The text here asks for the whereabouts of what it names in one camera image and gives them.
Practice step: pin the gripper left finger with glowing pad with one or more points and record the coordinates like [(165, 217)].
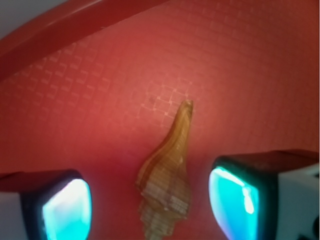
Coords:
[(45, 205)]

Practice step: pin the brown spiral sea shell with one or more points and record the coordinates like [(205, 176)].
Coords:
[(163, 180)]

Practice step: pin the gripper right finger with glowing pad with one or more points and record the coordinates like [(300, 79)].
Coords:
[(273, 195)]

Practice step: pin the red plastic tray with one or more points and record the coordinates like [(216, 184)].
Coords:
[(102, 104)]

